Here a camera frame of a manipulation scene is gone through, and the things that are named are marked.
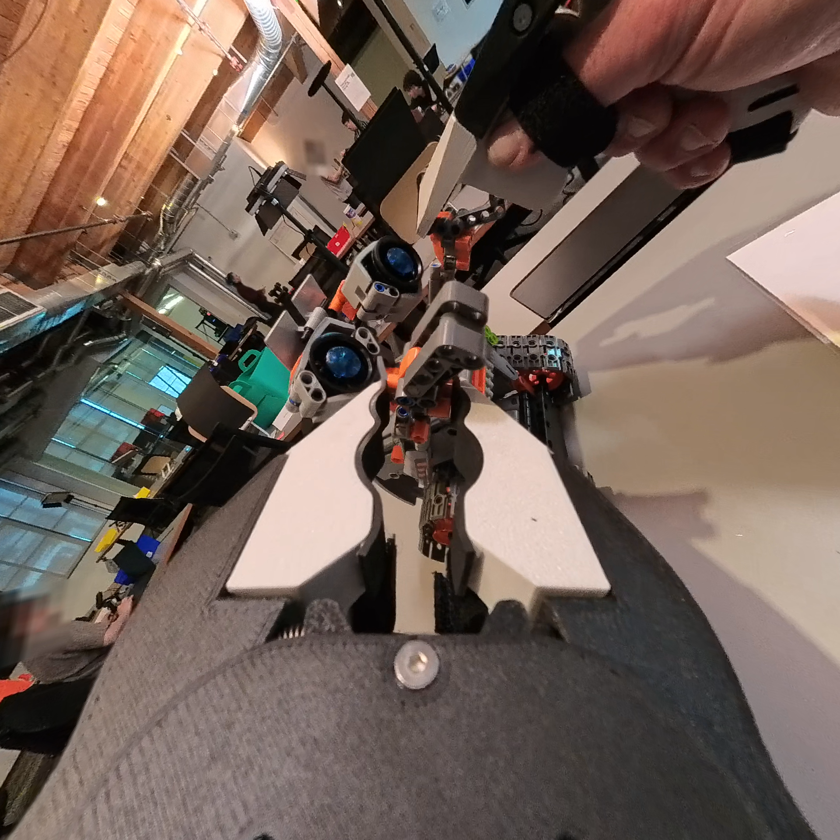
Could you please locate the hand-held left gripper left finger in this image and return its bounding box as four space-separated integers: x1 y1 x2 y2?
224 381 389 601

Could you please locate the silver air duct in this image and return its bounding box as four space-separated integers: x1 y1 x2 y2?
233 0 291 126

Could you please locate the beige board panel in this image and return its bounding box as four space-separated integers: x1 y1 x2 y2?
381 141 441 227

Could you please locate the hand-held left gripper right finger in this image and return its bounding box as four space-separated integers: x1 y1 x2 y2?
456 394 613 613

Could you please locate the white air vent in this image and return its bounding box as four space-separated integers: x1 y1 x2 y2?
0 287 46 329

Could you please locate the black floor lamp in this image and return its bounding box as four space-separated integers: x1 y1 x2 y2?
307 61 368 132

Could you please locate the black camera rig stand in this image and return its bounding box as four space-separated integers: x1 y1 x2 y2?
246 163 308 237

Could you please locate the black board panel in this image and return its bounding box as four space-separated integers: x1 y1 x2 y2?
341 88 427 217

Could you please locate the black wooden chair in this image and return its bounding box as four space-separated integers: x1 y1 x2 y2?
176 374 258 447

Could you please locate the black orange tracked toy robot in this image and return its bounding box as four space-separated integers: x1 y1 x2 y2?
285 203 592 573

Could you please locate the printed notice sheet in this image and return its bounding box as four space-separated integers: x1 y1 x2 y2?
727 192 840 347

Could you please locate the white pillar notice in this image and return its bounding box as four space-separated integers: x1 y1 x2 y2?
335 62 371 106

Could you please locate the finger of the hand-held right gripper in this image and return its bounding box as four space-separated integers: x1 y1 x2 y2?
415 121 571 240

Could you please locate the green fabric bag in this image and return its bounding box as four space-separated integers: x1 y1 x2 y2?
236 346 293 427

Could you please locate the person's right hand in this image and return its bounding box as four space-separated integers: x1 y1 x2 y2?
487 0 840 191

